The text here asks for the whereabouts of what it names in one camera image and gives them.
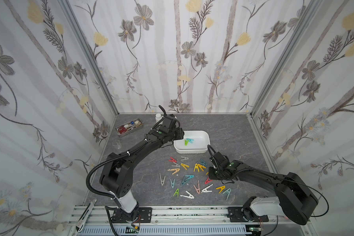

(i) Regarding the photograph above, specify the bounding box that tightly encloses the red clothespin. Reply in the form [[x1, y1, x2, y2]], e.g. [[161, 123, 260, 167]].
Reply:
[[169, 157, 177, 164], [204, 177, 212, 184]]

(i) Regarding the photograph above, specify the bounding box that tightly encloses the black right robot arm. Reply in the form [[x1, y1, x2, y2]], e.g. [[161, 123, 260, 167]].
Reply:
[[207, 145, 319, 225]]

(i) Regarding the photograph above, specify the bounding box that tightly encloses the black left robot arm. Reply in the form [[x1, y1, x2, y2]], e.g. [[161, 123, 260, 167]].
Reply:
[[86, 105, 184, 222]]

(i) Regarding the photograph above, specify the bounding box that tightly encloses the white plastic storage box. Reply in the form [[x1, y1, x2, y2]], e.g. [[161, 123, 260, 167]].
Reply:
[[174, 130, 210, 154]]

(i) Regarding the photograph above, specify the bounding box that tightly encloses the white pill bottle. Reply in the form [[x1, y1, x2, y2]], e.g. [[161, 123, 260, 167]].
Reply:
[[155, 114, 163, 123]]

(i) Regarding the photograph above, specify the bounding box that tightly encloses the dark teal clothespin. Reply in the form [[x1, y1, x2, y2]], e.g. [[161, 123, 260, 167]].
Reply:
[[199, 159, 207, 166]]

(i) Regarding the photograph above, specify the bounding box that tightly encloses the yellow clothespin bottom right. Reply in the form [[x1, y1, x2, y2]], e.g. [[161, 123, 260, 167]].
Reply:
[[216, 185, 226, 194]]

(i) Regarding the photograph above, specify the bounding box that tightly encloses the white clothespin centre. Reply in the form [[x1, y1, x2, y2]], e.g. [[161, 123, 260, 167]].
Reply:
[[201, 184, 212, 193]]

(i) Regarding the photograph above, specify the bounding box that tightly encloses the white clothespin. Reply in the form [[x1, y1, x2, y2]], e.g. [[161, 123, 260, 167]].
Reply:
[[201, 184, 212, 193], [181, 191, 195, 199]]

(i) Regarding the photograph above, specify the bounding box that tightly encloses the pink clothespin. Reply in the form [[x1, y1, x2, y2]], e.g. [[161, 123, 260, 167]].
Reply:
[[194, 181, 201, 194]]

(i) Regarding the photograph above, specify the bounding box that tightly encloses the yellow clothespin left centre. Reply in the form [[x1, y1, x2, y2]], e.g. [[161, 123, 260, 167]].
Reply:
[[181, 163, 189, 170]]

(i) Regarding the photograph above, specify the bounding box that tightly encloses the beige clothespin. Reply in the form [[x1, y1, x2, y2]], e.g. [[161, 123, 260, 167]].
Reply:
[[167, 168, 181, 175]]

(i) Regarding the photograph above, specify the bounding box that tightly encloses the white clothespin bottom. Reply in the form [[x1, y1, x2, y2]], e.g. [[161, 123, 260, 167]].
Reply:
[[181, 191, 195, 199]]

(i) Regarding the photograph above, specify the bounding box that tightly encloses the metal tray with tools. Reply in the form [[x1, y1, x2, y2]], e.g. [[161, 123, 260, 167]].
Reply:
[[115, 119, 143, 137]]

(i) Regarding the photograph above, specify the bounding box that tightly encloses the lime green clothespin bottom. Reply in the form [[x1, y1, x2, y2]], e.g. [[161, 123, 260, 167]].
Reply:
[[173, 189, 180, 197]]

